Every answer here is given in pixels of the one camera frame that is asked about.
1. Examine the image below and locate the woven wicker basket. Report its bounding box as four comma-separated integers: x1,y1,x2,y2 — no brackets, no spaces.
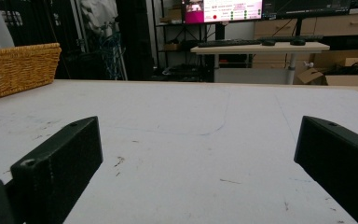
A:
0,42,62,104

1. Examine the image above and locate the white table board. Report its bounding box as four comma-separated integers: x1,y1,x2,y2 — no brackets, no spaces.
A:
0,79,358,224

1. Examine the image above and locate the open cardboard box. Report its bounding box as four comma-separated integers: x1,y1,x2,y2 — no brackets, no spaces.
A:
296,68,358,87

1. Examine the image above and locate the hanging white cloth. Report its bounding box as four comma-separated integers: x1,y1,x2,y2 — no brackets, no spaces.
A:
79,0,119,35

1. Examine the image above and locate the white-legged wooden desk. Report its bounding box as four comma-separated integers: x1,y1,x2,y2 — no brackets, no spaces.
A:
190,41,331,86

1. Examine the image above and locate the lit computer monitor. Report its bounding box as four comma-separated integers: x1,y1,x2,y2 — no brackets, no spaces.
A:
181,0,264,25

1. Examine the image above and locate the dark computer monitor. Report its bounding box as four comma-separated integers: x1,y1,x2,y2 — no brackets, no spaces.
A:
262,0,352,21

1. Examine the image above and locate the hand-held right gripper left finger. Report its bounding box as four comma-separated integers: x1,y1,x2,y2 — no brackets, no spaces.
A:
9,116,104,224

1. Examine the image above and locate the black keyboard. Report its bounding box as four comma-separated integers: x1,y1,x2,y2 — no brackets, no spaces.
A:
197,38,263,49
256,35,324,43

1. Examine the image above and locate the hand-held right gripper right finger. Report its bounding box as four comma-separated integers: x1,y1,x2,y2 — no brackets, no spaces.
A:
293,115,358,224

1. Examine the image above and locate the wooden drawer cabinet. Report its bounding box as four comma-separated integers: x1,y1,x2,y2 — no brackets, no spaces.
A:
254,11,358,37

